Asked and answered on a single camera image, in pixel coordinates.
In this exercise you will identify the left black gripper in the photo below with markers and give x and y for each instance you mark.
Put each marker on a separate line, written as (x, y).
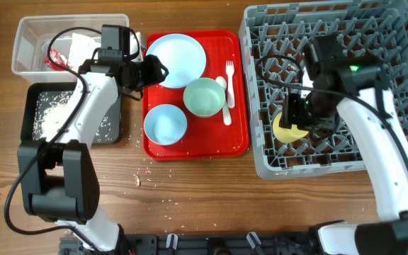
(155, 72)

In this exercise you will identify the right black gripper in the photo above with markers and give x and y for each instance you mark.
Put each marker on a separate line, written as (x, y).
(294, 111)

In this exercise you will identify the yellow cup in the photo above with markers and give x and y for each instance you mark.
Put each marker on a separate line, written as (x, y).
(287, 135)

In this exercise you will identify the light blue bowl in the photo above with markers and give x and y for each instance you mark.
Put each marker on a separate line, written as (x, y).
(165, 124)

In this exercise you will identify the green bowl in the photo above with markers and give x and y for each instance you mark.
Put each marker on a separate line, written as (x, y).
(204, 97)

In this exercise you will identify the rice and food scraps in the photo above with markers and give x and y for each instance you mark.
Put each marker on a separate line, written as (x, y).
(52, 102)

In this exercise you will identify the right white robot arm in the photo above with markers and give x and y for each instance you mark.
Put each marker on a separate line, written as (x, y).
(357, 90)

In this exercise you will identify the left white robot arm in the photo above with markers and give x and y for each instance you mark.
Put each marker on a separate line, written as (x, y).
(56, 174)

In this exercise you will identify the clear plastic waste bin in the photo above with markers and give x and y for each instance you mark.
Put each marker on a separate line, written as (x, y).
(34, 35)

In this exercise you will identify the black food waste tray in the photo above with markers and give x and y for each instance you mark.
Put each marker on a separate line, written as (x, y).
(30, 105)

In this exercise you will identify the grey dishwasher rack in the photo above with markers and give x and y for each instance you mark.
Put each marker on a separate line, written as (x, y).
(280, 32)

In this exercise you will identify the light blue plate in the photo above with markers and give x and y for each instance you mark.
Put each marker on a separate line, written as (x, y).
(182, 55)

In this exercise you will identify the crumpled white napkin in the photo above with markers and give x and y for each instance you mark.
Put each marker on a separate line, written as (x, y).
(81, 49)

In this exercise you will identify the red sauce packet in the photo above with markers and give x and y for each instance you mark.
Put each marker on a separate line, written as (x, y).
(56, 59)

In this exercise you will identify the white plastic spoon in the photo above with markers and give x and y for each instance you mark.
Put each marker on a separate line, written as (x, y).
(225, 110)

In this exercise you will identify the red serving tray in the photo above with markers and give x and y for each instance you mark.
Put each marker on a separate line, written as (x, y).
(205, 137)

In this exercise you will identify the pink plastic fork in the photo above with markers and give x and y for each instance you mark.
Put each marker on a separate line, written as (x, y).
(229, 68)

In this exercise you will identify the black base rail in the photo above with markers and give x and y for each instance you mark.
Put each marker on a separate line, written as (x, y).
(249, 244)

